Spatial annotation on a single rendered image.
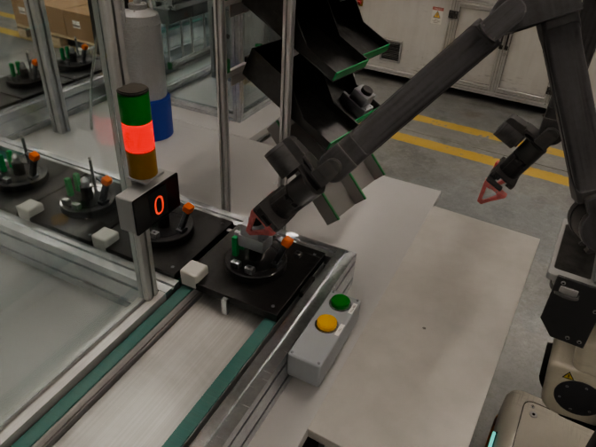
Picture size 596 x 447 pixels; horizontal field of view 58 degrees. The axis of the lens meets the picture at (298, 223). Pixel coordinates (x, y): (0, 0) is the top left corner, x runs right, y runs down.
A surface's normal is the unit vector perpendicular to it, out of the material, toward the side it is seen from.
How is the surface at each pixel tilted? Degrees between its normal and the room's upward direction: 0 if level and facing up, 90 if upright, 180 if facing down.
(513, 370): 0
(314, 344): 0
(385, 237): 0
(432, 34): 90
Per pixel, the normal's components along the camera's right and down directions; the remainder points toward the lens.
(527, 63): -0.50, 0.47
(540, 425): 0.04, -0.83
